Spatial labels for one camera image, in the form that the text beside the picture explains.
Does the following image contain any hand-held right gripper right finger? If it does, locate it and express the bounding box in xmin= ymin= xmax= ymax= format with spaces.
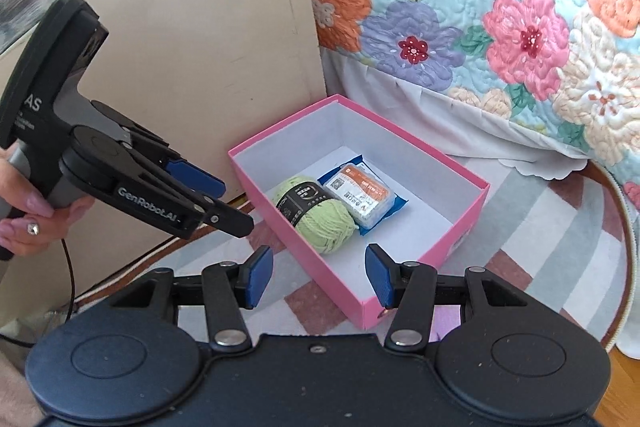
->
xmin=365 ymin=244 xmax=531 ymax=352

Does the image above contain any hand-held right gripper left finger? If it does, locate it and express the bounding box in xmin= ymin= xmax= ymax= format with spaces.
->
xmin=107 ymin=245 xmax=274 ymax=352

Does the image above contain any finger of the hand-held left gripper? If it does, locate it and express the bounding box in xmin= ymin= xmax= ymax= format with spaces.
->
xmin=87 ymin=99 xmax=227 ymax=201
xmin=111 ymin=171 xmax=256 ymax=241

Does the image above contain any pink cardboard box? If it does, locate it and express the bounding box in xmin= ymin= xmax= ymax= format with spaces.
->
xmin=227 ymin=94 xmax=491 ymax=330

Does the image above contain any green yarn ball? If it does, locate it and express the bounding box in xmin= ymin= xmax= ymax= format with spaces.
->
xmin=271 ymin=175 xmax=357 ymax=256

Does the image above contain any clear box with orange label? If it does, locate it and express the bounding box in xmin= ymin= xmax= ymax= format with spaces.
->
xmin=320 ymin=162 xmax=393 ymax=230

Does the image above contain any person's left hand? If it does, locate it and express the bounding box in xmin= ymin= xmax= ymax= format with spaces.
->
xmin=0 ymin=147 xmax=96 ymax=259

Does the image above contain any blue packet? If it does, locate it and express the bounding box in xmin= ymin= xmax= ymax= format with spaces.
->
xmin=315 ymin=152 xmax=411 ymax=238

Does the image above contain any beige wooden board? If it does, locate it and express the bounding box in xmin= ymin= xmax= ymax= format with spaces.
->
xmin=0 ymin=0 xmax=328 ymax=308

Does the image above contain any striped rug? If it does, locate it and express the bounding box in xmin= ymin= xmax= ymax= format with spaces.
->
xmin=75 ymin=152 xmax=640 ymax=355

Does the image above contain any white bed skirt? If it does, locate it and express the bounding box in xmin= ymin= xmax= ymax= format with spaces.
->
xmin=320 ymin=47 xmax=593 ymax=182

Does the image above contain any floral quilt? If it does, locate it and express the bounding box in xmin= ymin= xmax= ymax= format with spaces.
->
xmin=295 ymin=0 xmax=640 ymax=180

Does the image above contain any black cable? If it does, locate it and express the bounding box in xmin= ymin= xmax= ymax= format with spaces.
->
xmin=0 ymin=237 xmax=78 ymax=349

